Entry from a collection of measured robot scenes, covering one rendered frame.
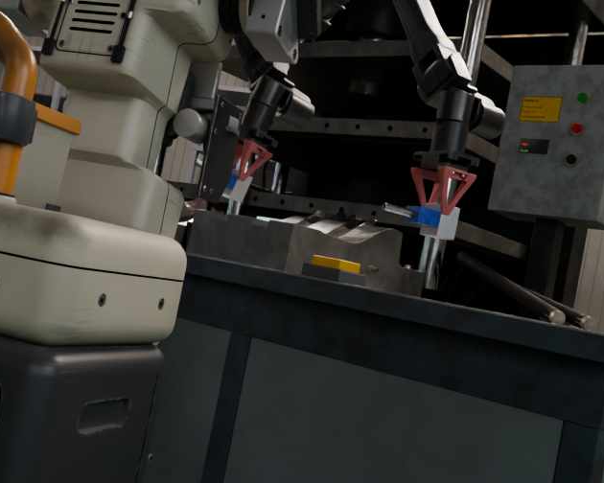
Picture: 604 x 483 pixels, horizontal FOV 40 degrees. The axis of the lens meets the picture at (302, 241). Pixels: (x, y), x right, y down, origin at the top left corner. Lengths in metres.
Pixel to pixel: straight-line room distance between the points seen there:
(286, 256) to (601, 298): 3.79
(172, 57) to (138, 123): 0.11
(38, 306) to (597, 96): 1.73
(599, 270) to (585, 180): 2.98
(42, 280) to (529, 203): 1.65
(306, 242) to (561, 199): 0.87
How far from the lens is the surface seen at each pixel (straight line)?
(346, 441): 1.40
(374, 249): 1.74
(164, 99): 1.26
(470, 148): 2.43
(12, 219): 0.82
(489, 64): 2.50
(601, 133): 2.24
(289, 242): 1.52
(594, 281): 5.18
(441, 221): 1.39
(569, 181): 2.23
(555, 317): 1.71
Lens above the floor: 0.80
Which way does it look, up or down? 2 degrees up
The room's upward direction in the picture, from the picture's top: 11 degrees clockwise
